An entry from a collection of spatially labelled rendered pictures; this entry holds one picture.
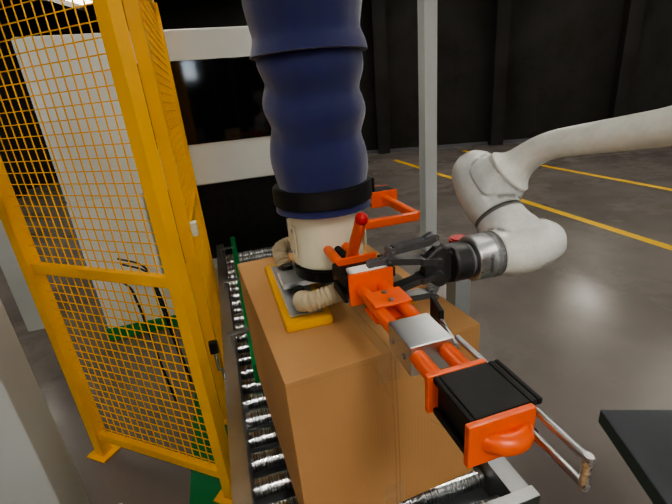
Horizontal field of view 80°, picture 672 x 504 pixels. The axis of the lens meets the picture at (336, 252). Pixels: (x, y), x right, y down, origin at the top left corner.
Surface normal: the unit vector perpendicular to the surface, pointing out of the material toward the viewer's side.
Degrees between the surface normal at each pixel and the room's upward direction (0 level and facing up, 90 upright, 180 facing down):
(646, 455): 0
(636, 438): 0
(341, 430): 90
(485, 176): 63
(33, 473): 90
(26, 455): 90
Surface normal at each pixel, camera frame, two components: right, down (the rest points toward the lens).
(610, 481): -0.09, -0.93
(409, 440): 0.35, 0.31
